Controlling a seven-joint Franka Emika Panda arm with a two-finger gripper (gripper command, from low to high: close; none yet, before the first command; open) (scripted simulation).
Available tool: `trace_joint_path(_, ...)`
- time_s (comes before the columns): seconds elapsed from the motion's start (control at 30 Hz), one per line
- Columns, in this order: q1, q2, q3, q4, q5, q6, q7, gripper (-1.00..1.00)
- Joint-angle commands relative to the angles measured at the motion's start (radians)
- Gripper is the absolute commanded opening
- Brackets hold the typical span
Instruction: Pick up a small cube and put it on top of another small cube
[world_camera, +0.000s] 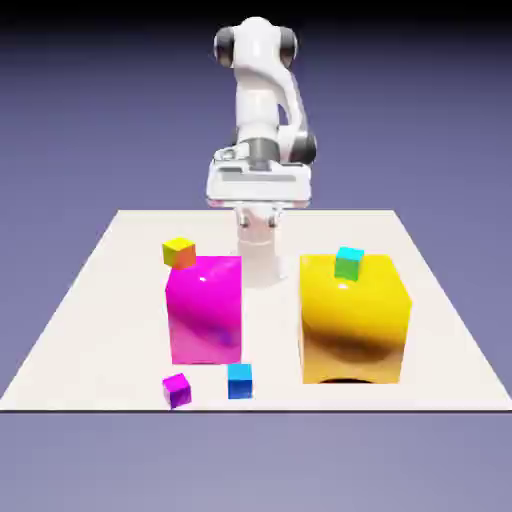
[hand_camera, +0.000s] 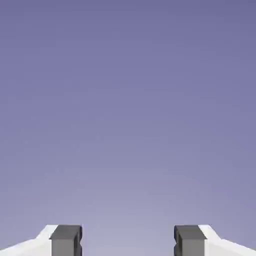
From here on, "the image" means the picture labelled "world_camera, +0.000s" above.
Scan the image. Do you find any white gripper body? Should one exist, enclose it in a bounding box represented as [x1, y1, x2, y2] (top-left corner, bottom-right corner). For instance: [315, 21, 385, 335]
[205, 158, 313, 210]

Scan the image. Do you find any small yellow cube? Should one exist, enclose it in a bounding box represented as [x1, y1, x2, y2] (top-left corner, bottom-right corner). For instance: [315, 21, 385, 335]
[161, 236, 198, 271]

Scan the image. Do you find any small green cube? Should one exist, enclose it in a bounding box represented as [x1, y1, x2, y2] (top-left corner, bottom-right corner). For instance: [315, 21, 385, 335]
[333, 246, 366, 283]

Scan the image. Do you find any small blue cube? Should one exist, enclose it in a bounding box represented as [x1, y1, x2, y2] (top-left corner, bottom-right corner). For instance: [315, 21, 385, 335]
[226, 362, 254, 401]

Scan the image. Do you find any small purple cube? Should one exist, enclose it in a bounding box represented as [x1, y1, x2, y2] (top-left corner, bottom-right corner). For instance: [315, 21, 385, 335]
[161, 372, 193, 410]

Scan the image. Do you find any large magenta box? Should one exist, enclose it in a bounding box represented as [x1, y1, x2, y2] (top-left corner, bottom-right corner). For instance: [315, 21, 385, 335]
[164, 254, 244, 366]

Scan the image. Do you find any large yellow box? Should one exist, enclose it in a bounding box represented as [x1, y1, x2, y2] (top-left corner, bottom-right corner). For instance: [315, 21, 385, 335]
[298, 252, 414, 386]

